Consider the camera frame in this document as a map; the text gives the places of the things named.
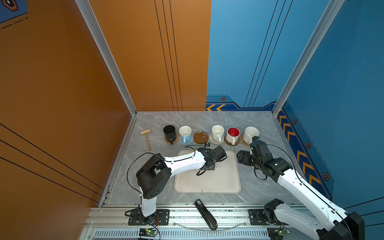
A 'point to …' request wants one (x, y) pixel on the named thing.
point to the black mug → (170, 133)
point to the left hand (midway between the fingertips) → (208, 163)
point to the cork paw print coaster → (242, 140)
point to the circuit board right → (277, 233)
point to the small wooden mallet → (146, 132)
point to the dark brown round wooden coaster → (230, 143)
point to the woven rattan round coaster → (169, 142)
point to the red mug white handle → (233, 135)
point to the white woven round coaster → (211, 140)
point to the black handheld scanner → (206, 215)
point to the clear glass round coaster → (191, 141)
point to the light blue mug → (185, 132)
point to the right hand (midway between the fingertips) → (242, 155)
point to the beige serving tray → (225, 178)
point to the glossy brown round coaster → (201, 137)
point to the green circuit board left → (148, 232)
